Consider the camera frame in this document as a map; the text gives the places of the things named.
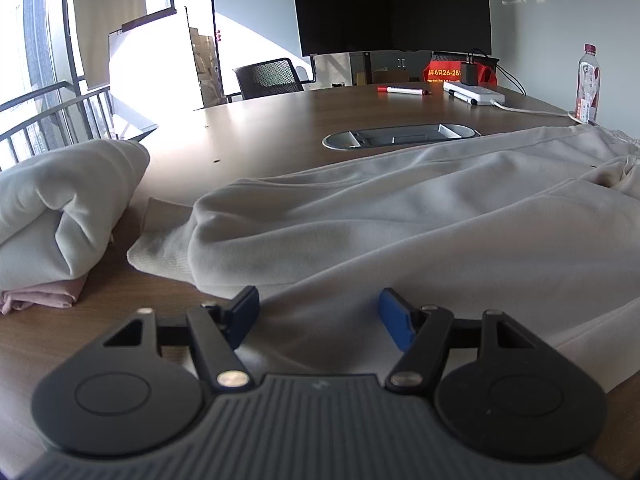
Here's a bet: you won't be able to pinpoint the flip chart easel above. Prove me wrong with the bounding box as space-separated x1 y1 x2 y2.
107 6 201 133

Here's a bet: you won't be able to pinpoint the black charger cable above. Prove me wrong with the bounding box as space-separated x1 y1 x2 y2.
467 49 527 96

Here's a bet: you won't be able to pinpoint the white folded garment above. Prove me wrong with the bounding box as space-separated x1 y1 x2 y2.
0 139 151 292

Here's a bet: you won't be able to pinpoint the black flat monitor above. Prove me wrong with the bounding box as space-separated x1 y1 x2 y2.
290 0 493 58

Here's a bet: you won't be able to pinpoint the black balcony railing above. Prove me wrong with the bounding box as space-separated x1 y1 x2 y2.
0 80 116 171

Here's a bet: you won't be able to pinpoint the cream sweatpants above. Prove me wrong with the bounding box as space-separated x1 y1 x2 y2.
127 125 640 393

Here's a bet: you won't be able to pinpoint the red-capped whiteboard marker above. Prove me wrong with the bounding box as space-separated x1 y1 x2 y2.
377 86 433 97

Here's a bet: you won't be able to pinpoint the pink folded garment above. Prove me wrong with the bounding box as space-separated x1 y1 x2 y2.
0 276 92 316

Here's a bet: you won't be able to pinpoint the flat cardboard box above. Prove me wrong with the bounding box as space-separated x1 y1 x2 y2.
354 67 401 86

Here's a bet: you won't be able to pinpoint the stack of cardboard boxes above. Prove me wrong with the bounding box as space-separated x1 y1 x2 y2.
189 27 221 106

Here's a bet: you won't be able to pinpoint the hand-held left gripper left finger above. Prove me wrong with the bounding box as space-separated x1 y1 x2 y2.
102 285 261 393

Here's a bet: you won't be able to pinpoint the beige roller blind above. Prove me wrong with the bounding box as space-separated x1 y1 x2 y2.
72 0 173 86

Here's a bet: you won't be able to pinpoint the red bag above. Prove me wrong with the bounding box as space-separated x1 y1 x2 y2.
422 62 498 86

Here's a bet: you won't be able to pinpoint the large black-framed whiteboard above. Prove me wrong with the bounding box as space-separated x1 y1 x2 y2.
210 0 319 107

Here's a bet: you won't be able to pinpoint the clear plastic water bottle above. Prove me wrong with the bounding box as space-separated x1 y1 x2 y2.
575 43 601 125

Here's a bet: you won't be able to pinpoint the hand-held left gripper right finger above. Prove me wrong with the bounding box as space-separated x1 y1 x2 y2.
378 287 538 393

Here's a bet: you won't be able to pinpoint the grey table cable box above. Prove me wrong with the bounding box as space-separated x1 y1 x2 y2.
321 123 482 151

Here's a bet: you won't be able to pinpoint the white power strip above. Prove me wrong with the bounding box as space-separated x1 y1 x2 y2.
442 81 507 107

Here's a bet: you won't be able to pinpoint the white power cable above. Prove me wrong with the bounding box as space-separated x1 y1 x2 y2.
492 100 596 126

